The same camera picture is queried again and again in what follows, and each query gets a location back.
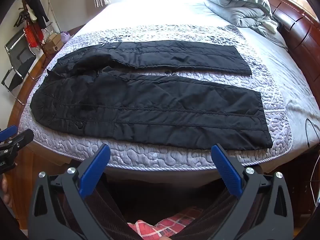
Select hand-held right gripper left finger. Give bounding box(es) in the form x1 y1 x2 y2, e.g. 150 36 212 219
28 144 140 240

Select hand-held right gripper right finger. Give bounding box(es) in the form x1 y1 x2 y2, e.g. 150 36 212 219
175 144 294 240

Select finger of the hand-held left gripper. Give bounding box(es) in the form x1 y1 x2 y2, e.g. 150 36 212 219
0 126 18 142
0 129 34 156

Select black jacket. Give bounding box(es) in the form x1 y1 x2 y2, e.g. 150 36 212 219
30 40 273 150

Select red plaid pajama pants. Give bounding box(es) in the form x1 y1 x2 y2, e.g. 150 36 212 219
127 207 203 240

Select person's left hand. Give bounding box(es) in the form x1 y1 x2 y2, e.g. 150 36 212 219
0 175 11 208

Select bed with quilted grey cover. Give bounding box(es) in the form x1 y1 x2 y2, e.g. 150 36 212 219
7 0 320 178

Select metal folding chair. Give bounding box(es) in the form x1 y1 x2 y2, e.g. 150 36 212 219
1 29 38 98

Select cardboard box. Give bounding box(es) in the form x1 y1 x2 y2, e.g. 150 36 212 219
44 34 63 54

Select red bag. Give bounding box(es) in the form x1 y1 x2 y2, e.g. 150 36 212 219
24 25 42 47

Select wooden coat rack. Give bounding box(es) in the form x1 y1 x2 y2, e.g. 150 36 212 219
14 0 50 55

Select black hanging garment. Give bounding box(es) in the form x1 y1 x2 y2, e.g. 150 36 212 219
26 0 50 28

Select white cloth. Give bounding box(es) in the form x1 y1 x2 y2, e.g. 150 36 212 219
262 20 278 33

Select wooden headboard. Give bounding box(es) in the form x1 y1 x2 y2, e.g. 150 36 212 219
260 0 320 80

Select folded grey duvet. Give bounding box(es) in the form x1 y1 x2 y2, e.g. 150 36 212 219
197 0 283 37

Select white cable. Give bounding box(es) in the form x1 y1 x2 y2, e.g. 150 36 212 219
309 155 320 205

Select black cable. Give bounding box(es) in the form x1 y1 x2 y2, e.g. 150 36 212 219
305 118 320 148

